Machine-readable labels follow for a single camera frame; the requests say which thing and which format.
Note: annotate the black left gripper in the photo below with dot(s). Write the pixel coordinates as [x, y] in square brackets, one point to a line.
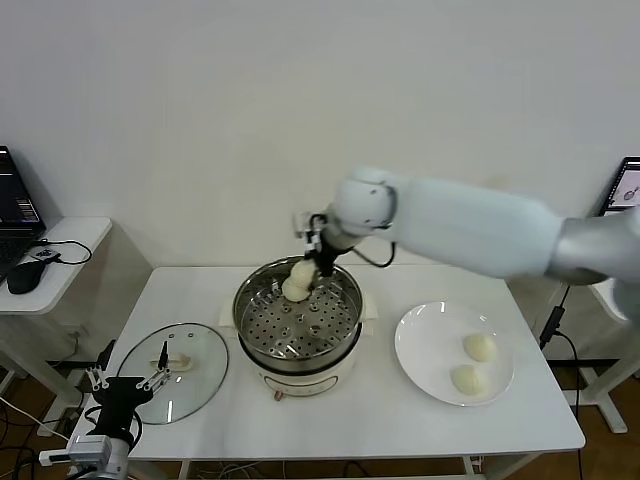
[120, 400]

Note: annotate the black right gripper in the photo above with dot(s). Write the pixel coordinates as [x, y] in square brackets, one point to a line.
[326, 250]

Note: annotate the white steamed baozi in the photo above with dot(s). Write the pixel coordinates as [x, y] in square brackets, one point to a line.
[481, 347]
[470, 380]
[302, 272]
[295, 292]

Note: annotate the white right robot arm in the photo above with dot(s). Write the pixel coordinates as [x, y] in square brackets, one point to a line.
[450, 225]

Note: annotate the stainless steel steamer insert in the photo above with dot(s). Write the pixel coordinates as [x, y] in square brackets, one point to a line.
[280, 325]

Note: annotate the white power strip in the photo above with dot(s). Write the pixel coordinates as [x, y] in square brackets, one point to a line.
[52, 429]

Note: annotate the white electric cooker base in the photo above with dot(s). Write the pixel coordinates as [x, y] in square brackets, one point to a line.
[310, 382]

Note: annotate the white side table rounded corner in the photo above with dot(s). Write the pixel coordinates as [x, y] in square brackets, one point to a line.
[75, 250]

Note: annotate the white round plate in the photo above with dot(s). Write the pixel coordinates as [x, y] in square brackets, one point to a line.
[430, 350]

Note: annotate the black computer mouse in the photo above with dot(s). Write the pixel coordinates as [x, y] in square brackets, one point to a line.
[25, 277]

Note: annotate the black laptop with dark screen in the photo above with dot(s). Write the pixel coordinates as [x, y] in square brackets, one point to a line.
[15, 200]

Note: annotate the grey laptop with bright screen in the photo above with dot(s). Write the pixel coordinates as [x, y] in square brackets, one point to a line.
[625, 185]

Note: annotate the white side table with legs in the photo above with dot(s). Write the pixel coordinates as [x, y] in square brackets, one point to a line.
[612, 415]

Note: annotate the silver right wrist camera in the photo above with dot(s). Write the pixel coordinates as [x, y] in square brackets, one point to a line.
[301, 225]

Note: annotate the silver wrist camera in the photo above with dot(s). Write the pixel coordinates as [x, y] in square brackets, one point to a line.
[89, 449]
[301, 225]

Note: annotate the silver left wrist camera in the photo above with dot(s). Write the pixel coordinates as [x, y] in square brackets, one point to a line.
[89, 449]

